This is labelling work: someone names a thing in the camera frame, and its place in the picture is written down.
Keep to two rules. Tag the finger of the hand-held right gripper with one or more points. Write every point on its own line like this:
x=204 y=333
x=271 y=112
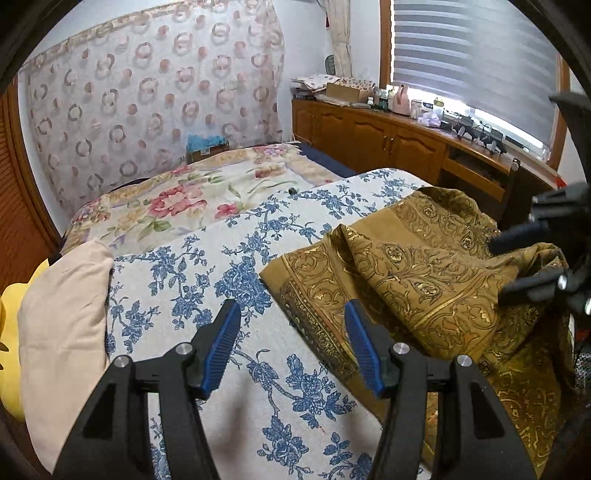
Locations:
x=517 y=240
x=531 y=285

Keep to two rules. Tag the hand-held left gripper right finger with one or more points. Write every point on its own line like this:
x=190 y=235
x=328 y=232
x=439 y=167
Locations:
x=364 y=350

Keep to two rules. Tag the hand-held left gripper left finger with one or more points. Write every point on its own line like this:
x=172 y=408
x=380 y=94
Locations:
x=221 y=346

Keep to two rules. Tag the mustard gold-print garment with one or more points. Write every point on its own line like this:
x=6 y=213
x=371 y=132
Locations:
x=415 y=277

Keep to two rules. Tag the black gadgets on cabinet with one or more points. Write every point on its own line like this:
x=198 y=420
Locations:
x=480 y=133

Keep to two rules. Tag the white blue-floral blanket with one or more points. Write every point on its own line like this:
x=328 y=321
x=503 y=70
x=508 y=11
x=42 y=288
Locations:
x=258 y=230

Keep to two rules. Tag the striped window blind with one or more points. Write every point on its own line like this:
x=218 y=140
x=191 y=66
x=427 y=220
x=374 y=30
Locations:
x=461 y=55

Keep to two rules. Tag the lavender packets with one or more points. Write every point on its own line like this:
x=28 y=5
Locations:
x=431 y=121

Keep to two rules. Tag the cream pink-floral blanket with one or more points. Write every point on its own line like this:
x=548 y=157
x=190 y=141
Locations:
x=184 y=194

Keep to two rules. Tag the beige pillow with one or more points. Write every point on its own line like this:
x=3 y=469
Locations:
x=60 y=332

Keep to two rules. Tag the wooden cabinet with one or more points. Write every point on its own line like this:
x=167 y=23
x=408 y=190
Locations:
x=369 y=134

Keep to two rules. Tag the navy bed sheet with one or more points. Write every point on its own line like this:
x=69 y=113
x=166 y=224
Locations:
x=332 y=164

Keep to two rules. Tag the cardboard box with blue contents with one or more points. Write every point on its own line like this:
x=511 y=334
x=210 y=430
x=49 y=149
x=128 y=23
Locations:
x=205 y=150

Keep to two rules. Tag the yellow plush toy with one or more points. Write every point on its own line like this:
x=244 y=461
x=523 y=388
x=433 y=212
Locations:
x=9 y=323

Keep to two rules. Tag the open cardboard box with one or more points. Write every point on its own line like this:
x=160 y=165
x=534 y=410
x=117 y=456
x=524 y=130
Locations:
x=346 y=91

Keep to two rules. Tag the wooden louvre door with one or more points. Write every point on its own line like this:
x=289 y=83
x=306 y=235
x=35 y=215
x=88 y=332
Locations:
x=18 y=221

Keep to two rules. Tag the beige tied window curtain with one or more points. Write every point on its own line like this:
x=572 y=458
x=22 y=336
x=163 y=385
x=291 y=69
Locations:
x=339 y=37

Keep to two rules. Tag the circle-print sheer curtain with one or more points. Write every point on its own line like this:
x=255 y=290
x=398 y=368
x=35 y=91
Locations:
x=138 y=92

